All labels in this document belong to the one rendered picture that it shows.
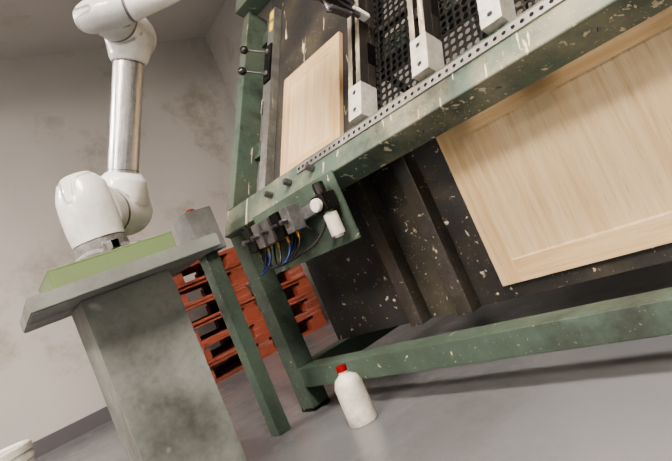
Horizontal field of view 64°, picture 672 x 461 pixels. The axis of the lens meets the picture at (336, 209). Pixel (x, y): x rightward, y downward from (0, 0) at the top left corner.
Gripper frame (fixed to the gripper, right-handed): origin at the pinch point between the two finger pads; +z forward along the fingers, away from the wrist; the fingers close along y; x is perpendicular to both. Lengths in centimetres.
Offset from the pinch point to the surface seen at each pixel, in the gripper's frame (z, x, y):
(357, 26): 1.4, 2.8, -2.6
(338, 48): 6.7, 19.7, 2.4
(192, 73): 83, 373, 250
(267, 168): 5, 64, -29
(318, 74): 7.0, 32.4, -1.4
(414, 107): 3.5, -17.6, -45.7
